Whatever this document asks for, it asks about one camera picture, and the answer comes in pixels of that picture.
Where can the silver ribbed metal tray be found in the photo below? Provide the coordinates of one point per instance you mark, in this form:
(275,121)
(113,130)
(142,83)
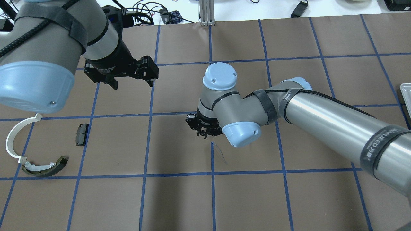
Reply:
(405,89)

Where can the black brake pad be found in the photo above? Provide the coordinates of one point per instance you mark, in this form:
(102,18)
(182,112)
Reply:
(81,134)

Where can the olive brake shoe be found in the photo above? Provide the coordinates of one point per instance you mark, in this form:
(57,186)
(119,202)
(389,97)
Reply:
(45,170)

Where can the black power adapter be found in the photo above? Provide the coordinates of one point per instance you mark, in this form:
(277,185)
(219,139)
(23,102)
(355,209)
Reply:
(299,9)

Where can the aluminium frame post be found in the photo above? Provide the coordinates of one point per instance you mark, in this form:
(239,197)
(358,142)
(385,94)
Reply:
(206,10)

